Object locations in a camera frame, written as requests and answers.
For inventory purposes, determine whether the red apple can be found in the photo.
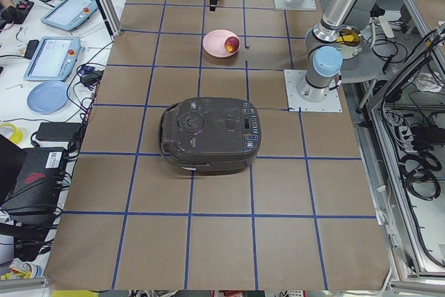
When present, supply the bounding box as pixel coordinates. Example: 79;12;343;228
224;35;240;54

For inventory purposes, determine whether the blue plate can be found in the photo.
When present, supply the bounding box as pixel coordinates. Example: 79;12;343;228
26;81;68;114

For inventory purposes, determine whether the teach pendant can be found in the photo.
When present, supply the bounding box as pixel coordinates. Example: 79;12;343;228
40;0;98;31
23;36;81;81

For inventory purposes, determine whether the teach pendant far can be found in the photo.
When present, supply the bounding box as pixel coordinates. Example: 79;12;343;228
40;0;98;31

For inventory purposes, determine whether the black rice cooker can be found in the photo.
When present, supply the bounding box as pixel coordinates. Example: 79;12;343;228
158;97;261;172

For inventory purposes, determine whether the yellow tape roll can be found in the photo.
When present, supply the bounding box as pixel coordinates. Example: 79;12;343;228
0;122;24;145

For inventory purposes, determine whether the steel pot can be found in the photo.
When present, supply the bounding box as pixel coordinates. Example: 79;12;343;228
334;26;363;60

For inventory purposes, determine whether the teach pendant near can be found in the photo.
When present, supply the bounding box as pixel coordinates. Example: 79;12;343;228
23;36;81;81

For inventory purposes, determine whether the black power adapter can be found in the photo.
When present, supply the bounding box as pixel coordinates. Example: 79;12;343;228
31;122;81;147

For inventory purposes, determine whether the black computer box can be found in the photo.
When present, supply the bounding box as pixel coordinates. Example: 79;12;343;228
1;136;67;225

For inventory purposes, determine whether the pink plate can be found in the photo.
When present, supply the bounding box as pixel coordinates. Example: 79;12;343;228
202;29;238;58

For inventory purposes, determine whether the grey office chair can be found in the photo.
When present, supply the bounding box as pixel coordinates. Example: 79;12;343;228
333;8;387;85

